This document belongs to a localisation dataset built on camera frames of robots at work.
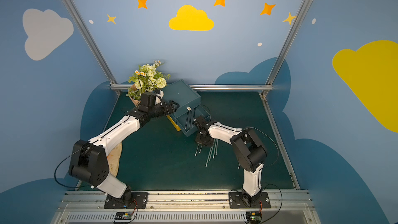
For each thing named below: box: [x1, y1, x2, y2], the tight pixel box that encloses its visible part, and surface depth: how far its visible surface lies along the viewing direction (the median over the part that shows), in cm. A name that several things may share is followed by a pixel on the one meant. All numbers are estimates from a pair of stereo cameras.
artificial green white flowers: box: [125, 60, 172, 101], surface depth 92 cm
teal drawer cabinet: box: [161, 78, 211, 137], surface depth 93 cm
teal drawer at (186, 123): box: [175, 105, 211, 137], surface depth 95 cm
